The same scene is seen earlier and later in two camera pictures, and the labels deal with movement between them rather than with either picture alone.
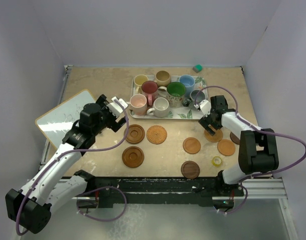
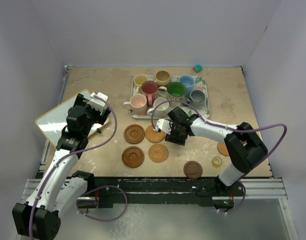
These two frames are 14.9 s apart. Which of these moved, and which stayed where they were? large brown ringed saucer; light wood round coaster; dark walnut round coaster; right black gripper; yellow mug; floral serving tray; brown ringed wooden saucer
Moved: right black gripper; light wood round coaster
Stayed: large brown ringed saucer; yellow mug; brown ringed wooden saucer; floral serving tray; dark walnut round coaster
